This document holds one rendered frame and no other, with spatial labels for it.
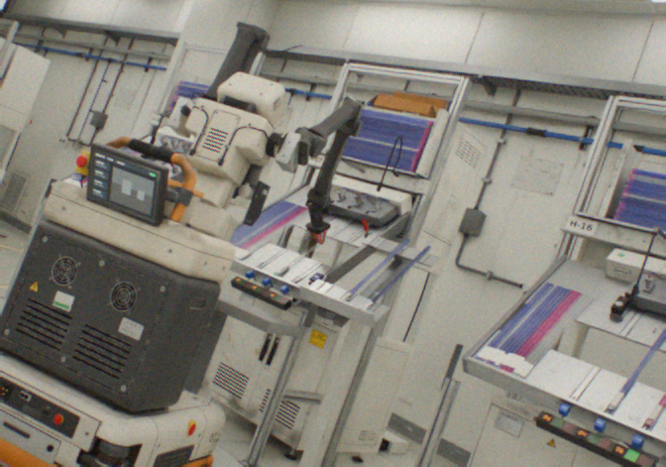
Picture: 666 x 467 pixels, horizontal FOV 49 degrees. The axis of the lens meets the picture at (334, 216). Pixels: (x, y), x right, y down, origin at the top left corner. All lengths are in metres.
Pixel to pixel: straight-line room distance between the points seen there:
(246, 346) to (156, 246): 1.54
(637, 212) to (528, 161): 2.03
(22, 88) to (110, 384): 5.39
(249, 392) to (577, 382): 1.62
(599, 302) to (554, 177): 2.07
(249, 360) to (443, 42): 3.02
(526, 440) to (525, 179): 2.40
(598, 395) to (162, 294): 1.34
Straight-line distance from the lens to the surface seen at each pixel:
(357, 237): 3.24
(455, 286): 4.82
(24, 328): 2.28
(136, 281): 2.08
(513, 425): 2.76
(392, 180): 3.43
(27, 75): 7.29
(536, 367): 2.49
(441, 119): 3.38
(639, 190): 2.92
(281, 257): 3.21
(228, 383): 3.58
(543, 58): 5.12
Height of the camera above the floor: 0.85
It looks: 4 degrees up
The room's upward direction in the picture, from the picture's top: 21 degrees clockwise
